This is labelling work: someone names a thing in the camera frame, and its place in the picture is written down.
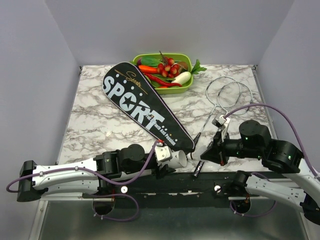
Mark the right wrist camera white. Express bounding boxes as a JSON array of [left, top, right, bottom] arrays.
[[212, 114, 231, 142]]

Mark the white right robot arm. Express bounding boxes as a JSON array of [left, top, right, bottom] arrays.
[[200, 120, 320, 225]]

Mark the brown toy mushroom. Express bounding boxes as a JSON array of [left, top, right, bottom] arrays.
[[178, 61, 189, 71]]

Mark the green plastic basket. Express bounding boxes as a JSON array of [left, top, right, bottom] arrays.
[[131, 52, 201, 95]]

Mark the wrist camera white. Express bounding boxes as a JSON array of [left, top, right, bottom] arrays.
[[154, 145, 173, 163], [212, 114, 231, 142]]

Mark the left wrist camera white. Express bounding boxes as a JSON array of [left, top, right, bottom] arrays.
[[154, 145, 173, 163]]

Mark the red toy cherry bunch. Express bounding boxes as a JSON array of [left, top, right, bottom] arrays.
[[157, 51, 180, 79]]

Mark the white shuttlecock tube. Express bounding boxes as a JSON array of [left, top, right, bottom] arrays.
[[167, 150, 188, 169]]

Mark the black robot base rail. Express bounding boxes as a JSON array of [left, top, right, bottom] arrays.
[[92, 172, 252, 214]]

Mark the orange toy carrot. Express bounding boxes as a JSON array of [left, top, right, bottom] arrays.
[[138, 65, 159, 74]]

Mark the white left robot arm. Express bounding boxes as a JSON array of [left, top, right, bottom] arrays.
[[17, 143, 181, 202]]

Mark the black racket cover bag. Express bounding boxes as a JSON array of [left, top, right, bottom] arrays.
[[102, 62, 196, 153]]

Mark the red toy chili pepper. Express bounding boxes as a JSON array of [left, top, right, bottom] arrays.
[[144, 73, 182, 87]]

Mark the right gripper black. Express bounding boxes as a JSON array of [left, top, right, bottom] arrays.
[[200, 128, 262, 166]]

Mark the white toy radish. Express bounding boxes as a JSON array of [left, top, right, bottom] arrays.
[[171, 71, 192, 85]]

